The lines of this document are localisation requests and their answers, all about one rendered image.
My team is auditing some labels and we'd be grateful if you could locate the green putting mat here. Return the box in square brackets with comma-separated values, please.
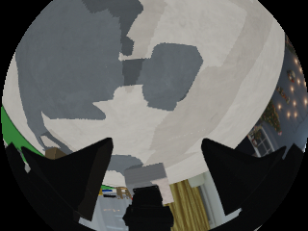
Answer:
[1, 103, 112, 189]

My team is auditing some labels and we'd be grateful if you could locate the tan cube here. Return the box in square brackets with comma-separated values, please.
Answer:
[45, 146, 66, 159]

